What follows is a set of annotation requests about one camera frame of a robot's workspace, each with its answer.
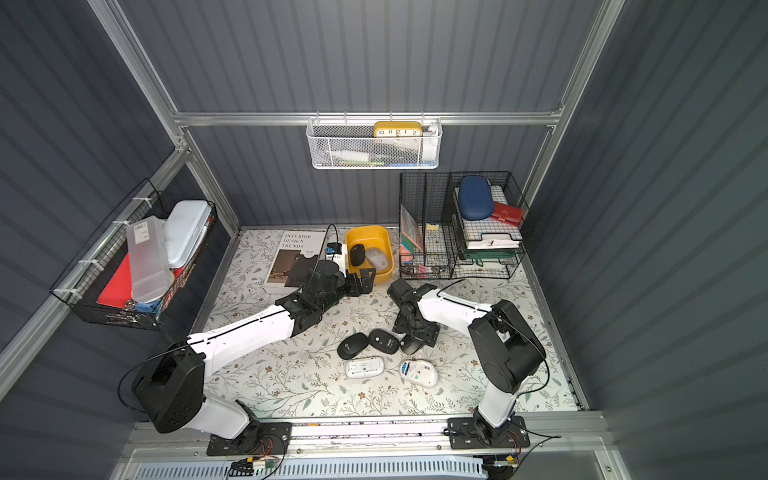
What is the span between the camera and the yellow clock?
89 centimetres

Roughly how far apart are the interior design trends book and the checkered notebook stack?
51 cm

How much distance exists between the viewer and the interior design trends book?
101 cm
